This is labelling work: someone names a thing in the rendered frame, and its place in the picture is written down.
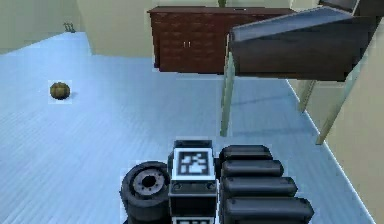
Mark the brown ball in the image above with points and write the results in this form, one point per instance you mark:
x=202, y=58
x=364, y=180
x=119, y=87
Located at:
x=60, y=90

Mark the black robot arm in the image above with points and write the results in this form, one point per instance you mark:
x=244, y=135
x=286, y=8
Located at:
x=256, y=186

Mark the small dark floor object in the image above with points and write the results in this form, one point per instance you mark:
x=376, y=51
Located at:
x=69, y=27

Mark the dark table with pale legs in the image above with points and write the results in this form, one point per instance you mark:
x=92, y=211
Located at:
x=300, y=50

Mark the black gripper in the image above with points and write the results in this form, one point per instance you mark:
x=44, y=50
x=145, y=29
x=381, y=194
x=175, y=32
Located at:
x=146, y=193

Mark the green house plant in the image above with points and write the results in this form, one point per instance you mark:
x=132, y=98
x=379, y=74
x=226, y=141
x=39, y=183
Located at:
x=222, y=3

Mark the dark brown wooden cupboard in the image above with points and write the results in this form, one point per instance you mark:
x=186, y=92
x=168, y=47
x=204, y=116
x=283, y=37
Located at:
x=190, y=40

